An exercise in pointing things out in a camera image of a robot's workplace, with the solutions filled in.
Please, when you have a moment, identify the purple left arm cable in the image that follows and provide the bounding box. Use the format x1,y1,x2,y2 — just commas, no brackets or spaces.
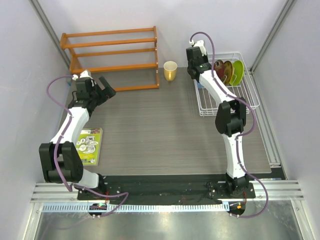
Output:
46,74,130,218

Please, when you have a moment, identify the white wire dish rack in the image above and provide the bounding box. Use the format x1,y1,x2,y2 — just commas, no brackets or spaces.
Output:
193,51,260,117

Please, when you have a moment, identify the orange wooden shelf rack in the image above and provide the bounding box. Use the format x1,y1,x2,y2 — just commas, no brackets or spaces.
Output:
59,25,160,92

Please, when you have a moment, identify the light blue plate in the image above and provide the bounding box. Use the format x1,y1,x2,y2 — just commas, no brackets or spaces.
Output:
197,82,204,89

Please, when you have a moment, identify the aluminium frame rail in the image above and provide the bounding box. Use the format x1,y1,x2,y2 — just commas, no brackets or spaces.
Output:
31,180,304,213

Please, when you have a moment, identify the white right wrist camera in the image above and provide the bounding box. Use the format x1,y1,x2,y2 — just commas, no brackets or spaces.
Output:
189,40,207,56

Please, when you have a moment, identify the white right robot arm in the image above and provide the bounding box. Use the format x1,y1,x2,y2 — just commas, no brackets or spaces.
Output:
186,46,249,198

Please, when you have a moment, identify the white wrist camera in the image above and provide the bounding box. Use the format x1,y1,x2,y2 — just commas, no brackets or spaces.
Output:
71,69,93,81
189,40,207,56

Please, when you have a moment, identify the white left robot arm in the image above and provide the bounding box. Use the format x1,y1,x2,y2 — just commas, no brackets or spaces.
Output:
38,70,116,200

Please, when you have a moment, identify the red floral plate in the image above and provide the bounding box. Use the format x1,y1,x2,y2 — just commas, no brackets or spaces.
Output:
213,59,225,81

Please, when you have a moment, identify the lime green plate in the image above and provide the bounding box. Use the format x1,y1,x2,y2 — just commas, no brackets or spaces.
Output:
229,60,245,86

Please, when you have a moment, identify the green illustrated booklet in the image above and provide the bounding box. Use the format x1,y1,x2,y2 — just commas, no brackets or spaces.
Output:
75,128,103,166

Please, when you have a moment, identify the yellow mug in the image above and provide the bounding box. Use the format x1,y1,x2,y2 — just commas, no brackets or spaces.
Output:
163,61,178,82

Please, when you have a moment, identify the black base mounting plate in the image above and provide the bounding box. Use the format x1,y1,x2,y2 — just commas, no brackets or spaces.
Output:
77,174,256,206

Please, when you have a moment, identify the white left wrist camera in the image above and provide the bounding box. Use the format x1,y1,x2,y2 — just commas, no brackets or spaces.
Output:
71,69,93,81

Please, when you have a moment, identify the dark yellow patterned plate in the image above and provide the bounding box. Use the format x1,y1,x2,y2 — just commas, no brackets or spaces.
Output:
222,60,234,86

